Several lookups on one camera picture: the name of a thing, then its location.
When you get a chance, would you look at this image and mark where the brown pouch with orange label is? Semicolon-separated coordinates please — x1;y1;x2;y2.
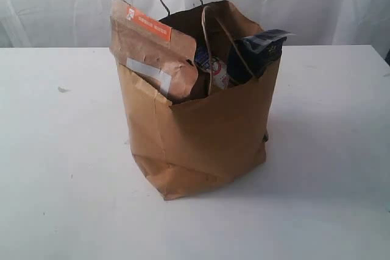
110;0;198;102

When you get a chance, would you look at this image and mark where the spaghetti packet with Italian flag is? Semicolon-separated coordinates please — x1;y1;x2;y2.
227;29;291;85

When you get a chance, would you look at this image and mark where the blue and white milk carton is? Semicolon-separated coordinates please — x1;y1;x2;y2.
194;46;230;90

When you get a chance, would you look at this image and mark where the brown paper shopping bag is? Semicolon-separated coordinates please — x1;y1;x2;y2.
115;1;281;200

